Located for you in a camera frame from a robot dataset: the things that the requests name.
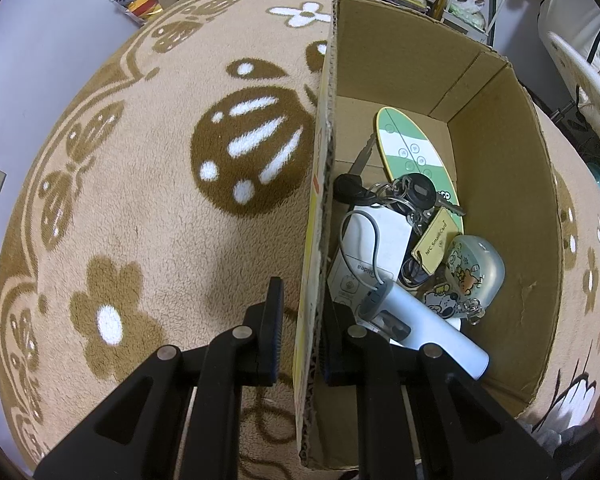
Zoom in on cartoon charm keychain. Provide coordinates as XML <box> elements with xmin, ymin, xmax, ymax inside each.
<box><xmin>420</xmin><ymin>282</ymin><xmax>486</xmax><ymax>328</ymax></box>

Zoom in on light blue cylinder with strap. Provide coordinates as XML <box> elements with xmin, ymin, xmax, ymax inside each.
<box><xmin>341</xmin><ymin>210</ymin><xmax>491</xmax><ymax>381</ymax></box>

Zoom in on white rolling cart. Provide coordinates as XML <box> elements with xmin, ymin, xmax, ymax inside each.
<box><xmin>442</xmin><ymin>0</ymin><xmax>513</xmax><ymax>43</ymax></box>

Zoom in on bunch of keys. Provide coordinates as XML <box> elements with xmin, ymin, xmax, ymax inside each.
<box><xmin>334</xmin><ymin>132</ymin><xmax>467</xmax><ymax>241</ymax></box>

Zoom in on cardboard box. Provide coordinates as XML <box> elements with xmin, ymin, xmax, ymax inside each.
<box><xmin>292</xmin><ymin>0</ymin><xmax>566</xmax><ymax>471</ymax></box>

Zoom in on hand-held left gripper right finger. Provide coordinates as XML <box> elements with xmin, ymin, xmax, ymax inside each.
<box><xmin>320</xmin><ymin>300</ymin><xmax>561</xmax><ymax>480</ymax></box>

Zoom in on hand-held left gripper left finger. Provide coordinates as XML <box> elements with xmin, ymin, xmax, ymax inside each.
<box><xmin>32</xmin><ymin>276</ymin><xmax>286</xmax><ymax>480</ymax></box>

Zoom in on cartoon earbud case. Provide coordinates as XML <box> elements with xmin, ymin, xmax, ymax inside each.
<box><xmin>445</xmin><ymin>234</ymin><xmax>506</xmax><ymax>313</ymax></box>

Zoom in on tan flower printed blanket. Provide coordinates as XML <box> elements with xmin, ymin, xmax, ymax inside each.
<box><xmin>0</xmin><ymin>0</ymin><xmax>600</xmax><ymax>480</ymax></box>

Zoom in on tan card tag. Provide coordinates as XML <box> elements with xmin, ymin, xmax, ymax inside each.
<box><xmin>410</xmin><ymin>208</ymin><xmax>462</xmax><ymax>273</ymax></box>

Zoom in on green and yellow oval board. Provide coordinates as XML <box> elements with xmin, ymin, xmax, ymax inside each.
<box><xmin>374</xmin><ymin>106</ymin><xmax>466</xmax><ymax>231</ymax></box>

